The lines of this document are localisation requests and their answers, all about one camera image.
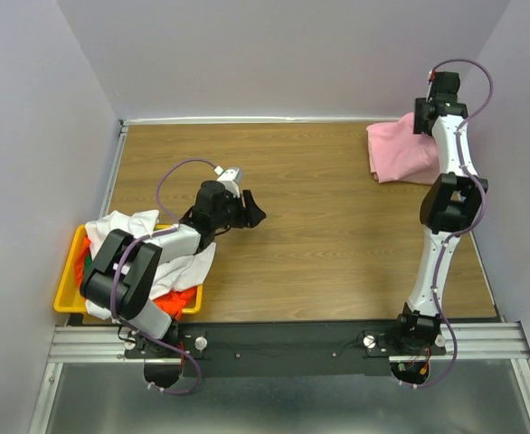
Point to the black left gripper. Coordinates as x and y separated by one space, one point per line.
241 212

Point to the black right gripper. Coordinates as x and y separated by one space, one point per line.
440 108

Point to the light pink t-shirt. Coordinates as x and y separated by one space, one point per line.
397 154

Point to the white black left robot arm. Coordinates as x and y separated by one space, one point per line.
121 276

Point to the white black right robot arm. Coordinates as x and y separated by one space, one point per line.
452 207

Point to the white t-shirt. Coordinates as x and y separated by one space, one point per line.
176 282

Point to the orange t-shirt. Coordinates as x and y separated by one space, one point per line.
70 283

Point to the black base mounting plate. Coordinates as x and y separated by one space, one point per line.
400 349

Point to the green t-shirt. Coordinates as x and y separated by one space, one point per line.
86 267

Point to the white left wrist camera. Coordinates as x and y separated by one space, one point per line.
230 178

